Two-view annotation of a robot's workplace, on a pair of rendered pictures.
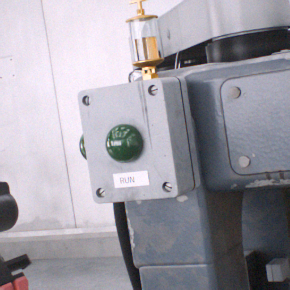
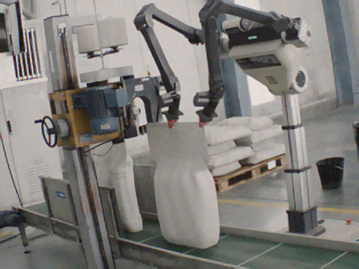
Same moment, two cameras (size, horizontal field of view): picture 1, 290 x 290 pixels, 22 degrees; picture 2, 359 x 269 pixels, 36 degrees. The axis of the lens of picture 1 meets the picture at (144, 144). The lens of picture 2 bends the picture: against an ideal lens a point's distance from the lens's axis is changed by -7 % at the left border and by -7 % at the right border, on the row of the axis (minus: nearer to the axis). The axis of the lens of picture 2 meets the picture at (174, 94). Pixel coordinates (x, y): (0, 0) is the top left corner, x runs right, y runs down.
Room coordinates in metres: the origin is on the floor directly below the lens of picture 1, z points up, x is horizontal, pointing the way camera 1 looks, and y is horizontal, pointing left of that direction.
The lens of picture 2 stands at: (3.73, 1.52, 1.39)
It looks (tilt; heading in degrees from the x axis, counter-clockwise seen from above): 3 degrees down; 204
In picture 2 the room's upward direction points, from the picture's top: 9 degrees counter-clockwise
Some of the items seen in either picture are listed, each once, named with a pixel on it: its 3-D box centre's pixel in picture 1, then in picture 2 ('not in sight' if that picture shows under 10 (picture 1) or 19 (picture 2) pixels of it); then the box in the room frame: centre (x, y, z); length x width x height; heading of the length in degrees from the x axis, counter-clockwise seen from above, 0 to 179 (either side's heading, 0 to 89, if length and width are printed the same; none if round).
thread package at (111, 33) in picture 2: not in sight; (111, 33); (0.98, -0.03, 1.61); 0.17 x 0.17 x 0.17
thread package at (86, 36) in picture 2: not in sight; (88, 39); (0.86, -0.26, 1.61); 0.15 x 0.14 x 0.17; 63
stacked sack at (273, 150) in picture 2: not in sight; (260, 154); (-2.64, -0.40, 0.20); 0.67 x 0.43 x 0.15; 153
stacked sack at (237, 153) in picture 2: not in sight; (221, 156); (-2.09, -0.67, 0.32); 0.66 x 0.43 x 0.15; 155
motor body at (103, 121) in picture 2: not in sight; (101, 110); (1.11, -0.09, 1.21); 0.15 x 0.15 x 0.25
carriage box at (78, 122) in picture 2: not in sight; (85, 114); (0.98, -0.29, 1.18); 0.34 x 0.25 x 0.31; 153
